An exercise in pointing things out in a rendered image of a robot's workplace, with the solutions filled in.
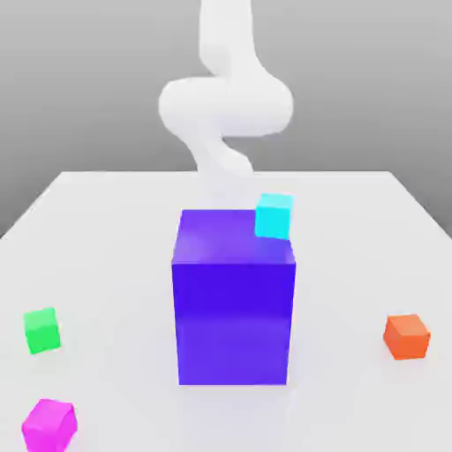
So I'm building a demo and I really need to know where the small magenta cube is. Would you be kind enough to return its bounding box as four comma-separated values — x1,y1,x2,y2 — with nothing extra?
20,398,79,452

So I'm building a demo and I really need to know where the large purple box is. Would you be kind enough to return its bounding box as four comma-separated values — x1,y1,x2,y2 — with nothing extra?
170,208,297,387

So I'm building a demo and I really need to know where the small green cube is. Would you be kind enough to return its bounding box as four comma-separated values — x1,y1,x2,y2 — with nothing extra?
22,306,63,355

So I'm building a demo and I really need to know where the small orange cube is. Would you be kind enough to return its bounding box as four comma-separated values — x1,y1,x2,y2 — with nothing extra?
382,313,432,361

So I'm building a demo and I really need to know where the small cyan cube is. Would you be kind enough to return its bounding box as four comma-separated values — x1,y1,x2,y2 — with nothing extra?
253,192,295,241

